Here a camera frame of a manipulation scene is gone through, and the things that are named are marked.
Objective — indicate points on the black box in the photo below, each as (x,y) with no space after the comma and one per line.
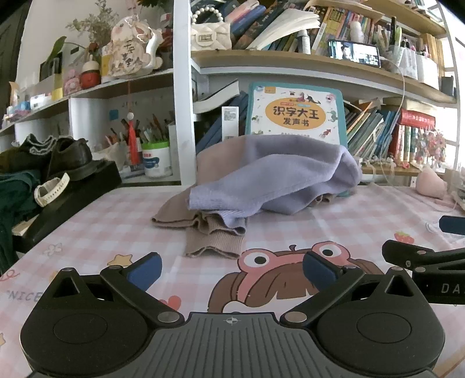
(83,189)

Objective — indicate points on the white and orange carton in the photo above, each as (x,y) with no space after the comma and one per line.
(230,123)

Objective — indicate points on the bunch of pens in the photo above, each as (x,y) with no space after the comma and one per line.
(152,132)

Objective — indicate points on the white rabbit decoration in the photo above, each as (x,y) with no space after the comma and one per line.
(125,47)

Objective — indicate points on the purple and beige sweater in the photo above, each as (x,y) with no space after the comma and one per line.
(254,174)

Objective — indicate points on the phone with lit screen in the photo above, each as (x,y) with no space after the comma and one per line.
(352,51)

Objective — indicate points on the open white-paged book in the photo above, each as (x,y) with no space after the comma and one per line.
(287,27)

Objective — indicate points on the row of upright paperback books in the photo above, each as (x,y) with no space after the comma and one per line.
(345,21)

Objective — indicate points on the white wooden bookshelf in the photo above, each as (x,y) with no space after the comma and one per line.
(181,109)

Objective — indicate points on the dried flower bunch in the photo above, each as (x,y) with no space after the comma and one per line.
(96,21)

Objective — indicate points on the red tassel ornament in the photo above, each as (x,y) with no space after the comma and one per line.
(132,141)

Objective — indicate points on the thick open book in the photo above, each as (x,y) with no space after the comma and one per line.
(214,99)

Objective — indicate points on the white quilted handbag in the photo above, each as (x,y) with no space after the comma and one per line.
(210,36)

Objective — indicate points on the row of colourful books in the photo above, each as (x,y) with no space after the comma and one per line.
(381,131)

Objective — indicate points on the black leather shoe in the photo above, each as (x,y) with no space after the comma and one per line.
(21,154)
(71,156)

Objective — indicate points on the white pencil bag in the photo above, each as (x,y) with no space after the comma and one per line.
(112,152)

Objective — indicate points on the white storage box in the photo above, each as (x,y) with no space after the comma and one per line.
(417,67)

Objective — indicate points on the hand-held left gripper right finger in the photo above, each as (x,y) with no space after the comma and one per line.
(318,272)

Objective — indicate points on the pink plaid cartoon tablecloth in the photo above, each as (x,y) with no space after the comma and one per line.
(109,218)

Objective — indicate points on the stack of blue books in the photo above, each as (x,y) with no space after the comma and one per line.
(218,134)

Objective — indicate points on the white tin with green lid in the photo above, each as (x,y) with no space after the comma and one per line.
(156,160)

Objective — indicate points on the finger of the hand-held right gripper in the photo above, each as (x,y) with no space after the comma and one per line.
(410,252)
(454,225)

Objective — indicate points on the dark green cloth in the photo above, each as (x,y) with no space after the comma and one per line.
(14,203)

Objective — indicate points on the red round doll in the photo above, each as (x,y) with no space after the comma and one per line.
(90,78)

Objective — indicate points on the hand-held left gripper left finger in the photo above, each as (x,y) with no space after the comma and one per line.
(145,272)

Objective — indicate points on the pink plush toy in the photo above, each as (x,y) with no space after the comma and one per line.
(430,183)

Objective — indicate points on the white bottle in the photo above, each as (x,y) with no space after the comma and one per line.
(304,41)

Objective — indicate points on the cartoon children's sound book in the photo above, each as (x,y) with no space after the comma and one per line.
(294,112)

